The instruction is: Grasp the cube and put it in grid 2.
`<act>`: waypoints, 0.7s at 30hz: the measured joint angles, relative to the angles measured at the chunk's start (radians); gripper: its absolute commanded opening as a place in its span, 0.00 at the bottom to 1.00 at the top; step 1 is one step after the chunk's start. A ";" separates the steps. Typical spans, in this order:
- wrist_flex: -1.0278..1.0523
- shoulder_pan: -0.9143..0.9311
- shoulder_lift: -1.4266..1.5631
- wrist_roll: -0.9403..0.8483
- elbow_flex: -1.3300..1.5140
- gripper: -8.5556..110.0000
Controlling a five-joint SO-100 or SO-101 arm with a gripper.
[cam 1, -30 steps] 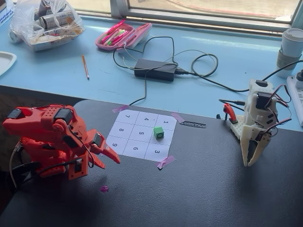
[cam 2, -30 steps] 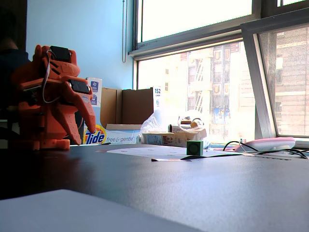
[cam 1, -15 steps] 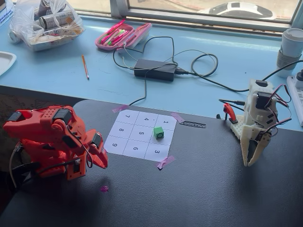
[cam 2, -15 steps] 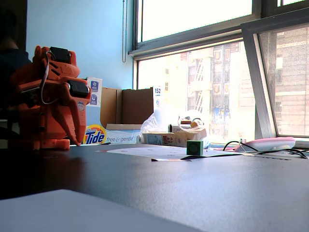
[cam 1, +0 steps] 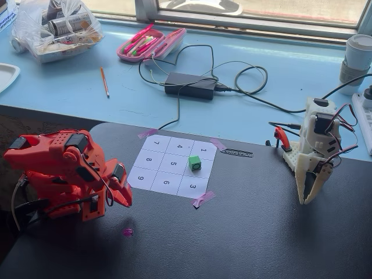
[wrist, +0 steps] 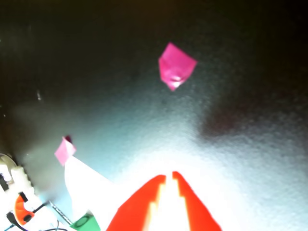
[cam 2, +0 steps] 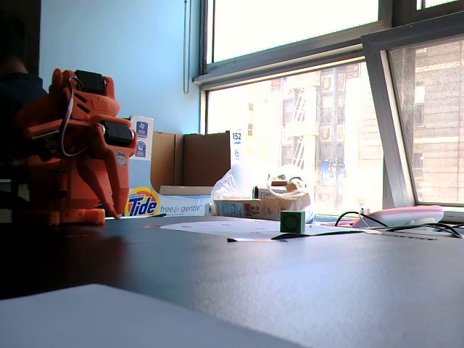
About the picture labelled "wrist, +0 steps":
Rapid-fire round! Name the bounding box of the crumpled pink tape piece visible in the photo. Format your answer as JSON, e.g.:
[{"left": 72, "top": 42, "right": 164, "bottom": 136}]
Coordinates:
[{"left": 53, "top": 135, "right": 77, "bottom": 167}]

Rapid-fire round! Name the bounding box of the orange table clamp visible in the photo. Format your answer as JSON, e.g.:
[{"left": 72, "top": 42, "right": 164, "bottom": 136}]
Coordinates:
[{"left": 14, "top": 193, "right": 35, "bottom": 223}]

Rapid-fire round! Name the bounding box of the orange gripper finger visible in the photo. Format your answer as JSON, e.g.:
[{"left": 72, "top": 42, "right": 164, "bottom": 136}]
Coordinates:
[
  {"left": 105, "top": 175, "right": 167, "bottom": 231},
  {"left": 172, "top": 171, "right": 222, "bottom": 231}
]

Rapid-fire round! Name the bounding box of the magenta cube-shaped patch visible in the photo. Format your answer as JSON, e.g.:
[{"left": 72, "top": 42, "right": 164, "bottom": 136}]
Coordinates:
[{"left": 157, "top": 42, "right": 199, "bottom": 92}]

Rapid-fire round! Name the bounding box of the white numbered grid paper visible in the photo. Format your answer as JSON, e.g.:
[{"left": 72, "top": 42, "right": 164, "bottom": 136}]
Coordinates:
[{"left": 64, "top": 155, "right": 126, "bottom": 226}]

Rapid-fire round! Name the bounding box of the green cube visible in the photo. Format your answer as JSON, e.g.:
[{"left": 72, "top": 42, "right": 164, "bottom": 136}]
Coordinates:
[{"left": 69, "top": 214, "right": 101, "bottom": 231}]

